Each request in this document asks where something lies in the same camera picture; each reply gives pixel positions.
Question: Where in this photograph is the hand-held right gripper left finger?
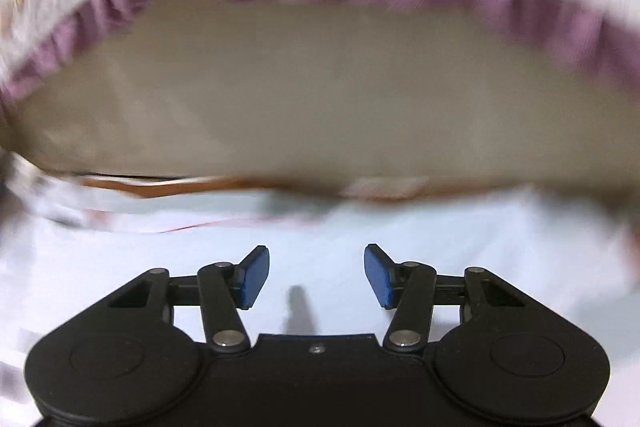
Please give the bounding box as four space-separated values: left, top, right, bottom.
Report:
107 245 271 354

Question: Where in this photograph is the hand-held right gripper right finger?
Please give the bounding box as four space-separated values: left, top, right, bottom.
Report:
363 243 529 353

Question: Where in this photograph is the white t-shirt with dark print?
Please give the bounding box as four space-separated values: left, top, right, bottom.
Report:
0 189 640 427

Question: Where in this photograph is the beige bed base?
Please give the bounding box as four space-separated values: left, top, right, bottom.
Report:
0 0 640 204

